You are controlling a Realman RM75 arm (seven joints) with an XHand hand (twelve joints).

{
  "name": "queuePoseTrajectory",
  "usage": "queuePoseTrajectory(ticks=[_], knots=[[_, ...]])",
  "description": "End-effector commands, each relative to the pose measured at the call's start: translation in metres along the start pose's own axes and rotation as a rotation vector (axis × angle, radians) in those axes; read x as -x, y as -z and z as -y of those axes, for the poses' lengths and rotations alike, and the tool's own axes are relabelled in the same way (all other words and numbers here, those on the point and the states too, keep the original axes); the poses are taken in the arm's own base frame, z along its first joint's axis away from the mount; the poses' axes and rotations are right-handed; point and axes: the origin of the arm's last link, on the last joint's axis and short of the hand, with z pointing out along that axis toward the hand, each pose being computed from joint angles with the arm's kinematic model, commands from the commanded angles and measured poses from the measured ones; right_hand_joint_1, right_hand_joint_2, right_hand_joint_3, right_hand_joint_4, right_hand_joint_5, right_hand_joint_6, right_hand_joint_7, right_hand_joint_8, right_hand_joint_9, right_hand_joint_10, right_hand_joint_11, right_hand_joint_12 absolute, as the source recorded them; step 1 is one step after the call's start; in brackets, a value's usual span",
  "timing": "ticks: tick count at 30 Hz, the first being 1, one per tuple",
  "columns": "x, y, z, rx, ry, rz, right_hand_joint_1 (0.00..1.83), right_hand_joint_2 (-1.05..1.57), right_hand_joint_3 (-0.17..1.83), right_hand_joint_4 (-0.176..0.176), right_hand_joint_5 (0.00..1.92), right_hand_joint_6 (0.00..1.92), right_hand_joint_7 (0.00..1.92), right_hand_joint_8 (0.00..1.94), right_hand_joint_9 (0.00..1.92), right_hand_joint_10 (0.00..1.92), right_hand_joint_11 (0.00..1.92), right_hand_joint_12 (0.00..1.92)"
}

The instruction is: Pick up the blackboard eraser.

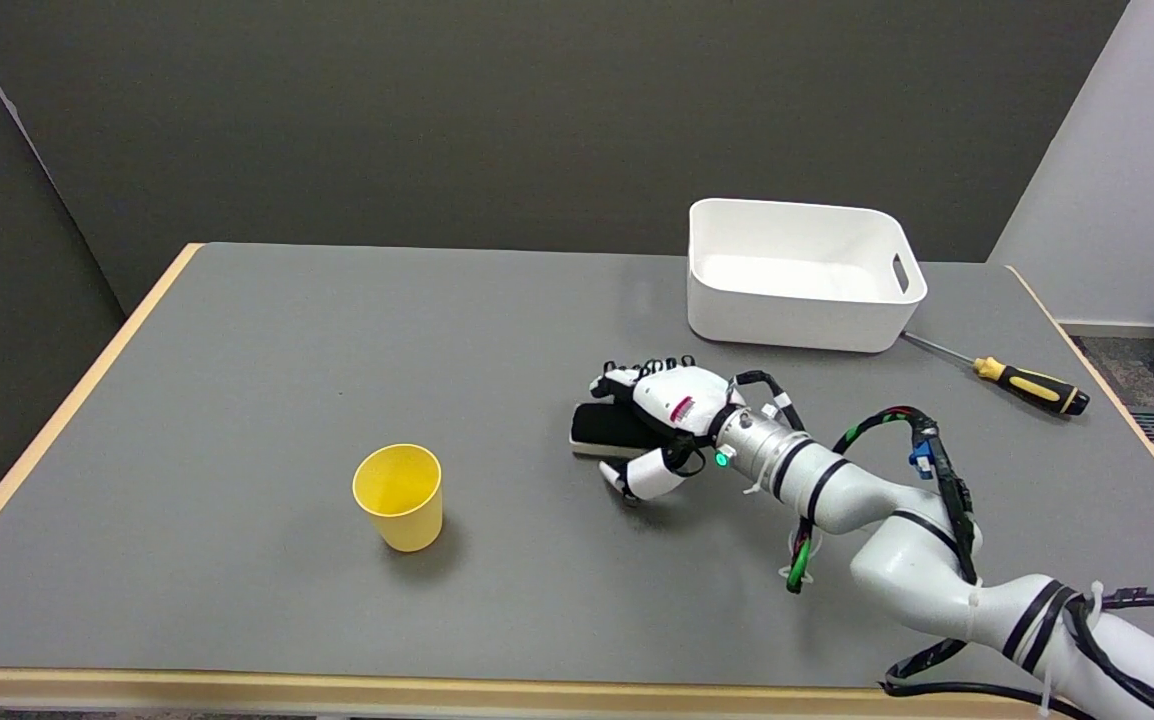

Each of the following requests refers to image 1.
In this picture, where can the yellow plastic cup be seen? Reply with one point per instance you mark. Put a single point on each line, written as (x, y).
(400, 495)

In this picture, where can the white plastic storage bin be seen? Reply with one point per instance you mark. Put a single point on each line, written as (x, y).
(797, 275)

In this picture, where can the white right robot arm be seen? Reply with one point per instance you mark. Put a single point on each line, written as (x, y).
(937, 540)

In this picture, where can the black blackboard eraser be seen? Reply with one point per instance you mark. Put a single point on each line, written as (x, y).
(612, 428)

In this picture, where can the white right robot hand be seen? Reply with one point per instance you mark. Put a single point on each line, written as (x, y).
(672, 415)

